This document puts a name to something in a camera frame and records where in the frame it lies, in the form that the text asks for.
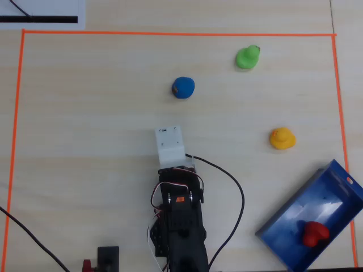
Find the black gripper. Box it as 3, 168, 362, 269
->
158, 161, 205, 204

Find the red rubber duck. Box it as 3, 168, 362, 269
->
301, 221, 331, 248

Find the blue rubber duck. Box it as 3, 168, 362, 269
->
171, 76, 196, 100

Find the yellow rubber duck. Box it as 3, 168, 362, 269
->
269, 127, 297, 150

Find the green rubber duck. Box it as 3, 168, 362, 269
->
235, 44, 261, 70

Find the black table clamp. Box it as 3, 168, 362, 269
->
96, 246, 120, 272

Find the blue tray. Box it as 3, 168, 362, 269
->
255, 159, 363, 272

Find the long orange tape strip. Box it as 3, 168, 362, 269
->
22, 29, 337, 38

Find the white paper with black bar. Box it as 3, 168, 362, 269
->
0, 0, 86, 30

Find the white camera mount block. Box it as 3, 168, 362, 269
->
154, 125, 187, 166

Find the black camera cable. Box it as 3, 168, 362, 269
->
185, 153, 246, 271

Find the red clamp handle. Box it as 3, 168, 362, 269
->
82, 259, 99, 272

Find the thick black cable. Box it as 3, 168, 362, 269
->
0, 206, 71, 272

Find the thin black cable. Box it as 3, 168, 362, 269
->
9, 0, 33, 18

